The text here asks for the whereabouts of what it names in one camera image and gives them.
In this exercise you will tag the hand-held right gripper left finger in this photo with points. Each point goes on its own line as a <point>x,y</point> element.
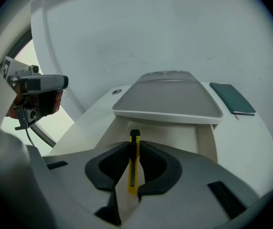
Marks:
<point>108,168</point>

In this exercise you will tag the yellow utility knife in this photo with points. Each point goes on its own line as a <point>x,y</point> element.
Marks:
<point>134,175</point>

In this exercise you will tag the white box with grey tray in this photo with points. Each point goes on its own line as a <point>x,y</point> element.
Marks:
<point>165,99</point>

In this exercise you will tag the dark green notebook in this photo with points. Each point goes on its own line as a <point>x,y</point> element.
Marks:
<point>233,98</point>

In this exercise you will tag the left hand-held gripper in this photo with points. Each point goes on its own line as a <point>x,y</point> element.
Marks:
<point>29,114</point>

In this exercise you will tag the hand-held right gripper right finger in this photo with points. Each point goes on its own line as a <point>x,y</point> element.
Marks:
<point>161,169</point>

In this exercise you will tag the person's left hand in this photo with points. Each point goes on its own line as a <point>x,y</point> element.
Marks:
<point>58,101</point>

